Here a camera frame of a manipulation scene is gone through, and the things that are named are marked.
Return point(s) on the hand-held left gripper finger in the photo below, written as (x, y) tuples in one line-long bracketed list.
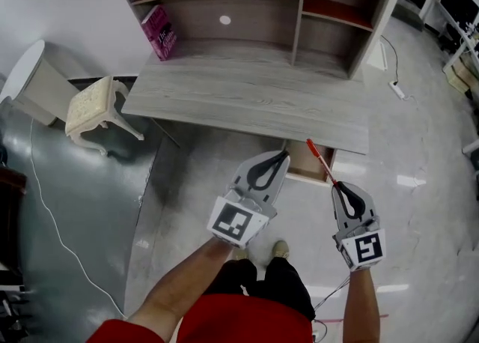
[(277, 188), (245, 173)]

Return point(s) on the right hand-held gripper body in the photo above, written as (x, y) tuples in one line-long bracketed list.
[(366, 248)]

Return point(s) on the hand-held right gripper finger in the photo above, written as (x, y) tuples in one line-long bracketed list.
[(340, 210), (368, 206)]

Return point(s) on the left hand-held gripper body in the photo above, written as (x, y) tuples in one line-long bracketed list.
[(232, 221)]

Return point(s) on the red pen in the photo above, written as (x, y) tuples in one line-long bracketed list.
[(318, 154)]

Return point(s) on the person's right forearm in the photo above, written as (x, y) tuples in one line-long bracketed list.
[(361, 304)]

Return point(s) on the person's left forearm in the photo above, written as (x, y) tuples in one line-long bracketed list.
[(187, 281)]

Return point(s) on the grey wooden desk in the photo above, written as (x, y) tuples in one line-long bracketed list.
[(243, 98)]

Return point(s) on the person's left shoe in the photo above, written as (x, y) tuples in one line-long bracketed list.
[(241, 255)]

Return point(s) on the person's shoe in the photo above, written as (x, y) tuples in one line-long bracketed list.
[(281, 249), (241, 255)]

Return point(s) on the person's right shoe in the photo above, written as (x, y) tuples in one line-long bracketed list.
[(281, 249)]

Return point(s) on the person's red shirt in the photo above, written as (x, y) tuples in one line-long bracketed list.
[(243, 323)]

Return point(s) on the white power strip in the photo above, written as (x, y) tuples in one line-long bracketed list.
[(398, 89)]

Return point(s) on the grey wooden shelf unit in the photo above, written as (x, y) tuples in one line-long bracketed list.
[(262, 34)]

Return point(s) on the white flat panel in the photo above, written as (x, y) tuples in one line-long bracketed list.
[(376, 55)]

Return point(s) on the pink book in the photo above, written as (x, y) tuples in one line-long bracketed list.
[(161, 32)]

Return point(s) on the cream upholstered stool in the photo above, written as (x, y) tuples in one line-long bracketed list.
[(90, 103)]

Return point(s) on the dark wooden cabinet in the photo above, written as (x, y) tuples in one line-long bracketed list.
[(11, 214)]

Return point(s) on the black computer monitor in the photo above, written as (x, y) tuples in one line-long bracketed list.
[(466, 4)]

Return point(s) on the white round side table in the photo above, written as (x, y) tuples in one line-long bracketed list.
[(26, 72)]

